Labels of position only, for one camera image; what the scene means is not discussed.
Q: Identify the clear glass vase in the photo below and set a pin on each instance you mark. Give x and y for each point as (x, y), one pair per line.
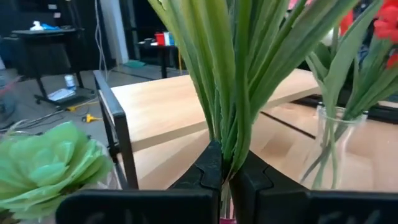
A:
(323, 124)

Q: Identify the blue and white box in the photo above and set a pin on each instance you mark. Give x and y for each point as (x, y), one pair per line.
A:
(169, 39)

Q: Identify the succulent in patterned white pot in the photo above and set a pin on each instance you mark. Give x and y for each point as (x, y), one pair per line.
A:
(46, 168)

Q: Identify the black side table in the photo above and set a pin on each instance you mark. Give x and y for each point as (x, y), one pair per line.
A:
(46, 46)

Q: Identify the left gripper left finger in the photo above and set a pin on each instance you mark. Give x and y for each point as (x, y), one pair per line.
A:
(155, 208)

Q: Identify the white bottle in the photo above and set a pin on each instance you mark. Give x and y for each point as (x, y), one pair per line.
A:
(70, 82)

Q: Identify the wooden shelf with black legs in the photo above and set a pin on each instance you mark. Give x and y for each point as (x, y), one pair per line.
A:
(161, 105)

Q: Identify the white and blue cloth pile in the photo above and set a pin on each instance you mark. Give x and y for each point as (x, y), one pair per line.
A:
(43, 26)

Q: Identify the red box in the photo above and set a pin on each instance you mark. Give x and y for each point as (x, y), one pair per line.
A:
(160, 39)

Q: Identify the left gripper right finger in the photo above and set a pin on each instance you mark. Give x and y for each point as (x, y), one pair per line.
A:
(295, 208)

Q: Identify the pink artificial flower bunch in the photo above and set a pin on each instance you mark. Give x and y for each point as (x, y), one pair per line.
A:
(224, 77)

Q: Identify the pink artificial tulip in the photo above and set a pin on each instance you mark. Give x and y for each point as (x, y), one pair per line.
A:
(293, 3)

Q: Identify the white artificial tulip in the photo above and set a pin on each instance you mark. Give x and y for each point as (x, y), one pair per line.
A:
(329, 39)

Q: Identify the red artificial flower bunch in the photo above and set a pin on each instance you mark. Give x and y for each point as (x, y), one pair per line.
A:
(387, 21)

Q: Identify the purple ribbed glass vase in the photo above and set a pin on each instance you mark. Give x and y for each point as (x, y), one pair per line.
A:
(228, 221)

